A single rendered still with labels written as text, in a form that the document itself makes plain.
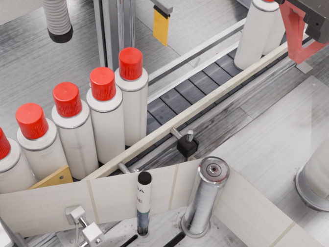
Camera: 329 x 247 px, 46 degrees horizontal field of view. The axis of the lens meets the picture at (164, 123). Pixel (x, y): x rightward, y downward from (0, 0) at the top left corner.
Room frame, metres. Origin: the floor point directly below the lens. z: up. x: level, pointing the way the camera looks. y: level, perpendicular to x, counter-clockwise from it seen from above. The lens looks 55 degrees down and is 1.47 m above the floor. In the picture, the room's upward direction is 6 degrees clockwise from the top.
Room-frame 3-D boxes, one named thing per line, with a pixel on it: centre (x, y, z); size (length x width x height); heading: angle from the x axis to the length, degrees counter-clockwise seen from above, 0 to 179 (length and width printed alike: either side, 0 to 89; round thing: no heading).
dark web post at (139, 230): (0.20, 0.02, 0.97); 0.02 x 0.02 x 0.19
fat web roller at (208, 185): (0.22, -0.06, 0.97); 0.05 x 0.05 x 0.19
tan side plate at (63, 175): (0.21, 0.16, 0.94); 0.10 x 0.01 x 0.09; 136
